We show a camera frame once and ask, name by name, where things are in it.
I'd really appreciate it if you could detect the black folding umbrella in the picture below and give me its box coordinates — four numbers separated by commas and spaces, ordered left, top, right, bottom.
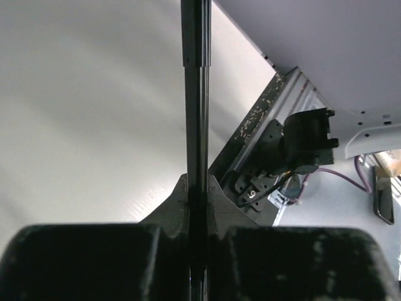
180, 1, 211, 300

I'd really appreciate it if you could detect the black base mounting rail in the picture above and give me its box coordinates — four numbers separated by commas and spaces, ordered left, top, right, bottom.
207, 68, 338, 230

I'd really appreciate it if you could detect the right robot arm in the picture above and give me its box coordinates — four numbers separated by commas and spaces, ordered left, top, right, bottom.
235, 108, 400, 208

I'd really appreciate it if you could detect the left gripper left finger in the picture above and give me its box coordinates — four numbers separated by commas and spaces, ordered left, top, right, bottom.
1, 176, 190, 300

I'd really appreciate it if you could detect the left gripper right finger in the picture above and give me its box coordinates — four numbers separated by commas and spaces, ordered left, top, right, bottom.
207, 177, 395, 300

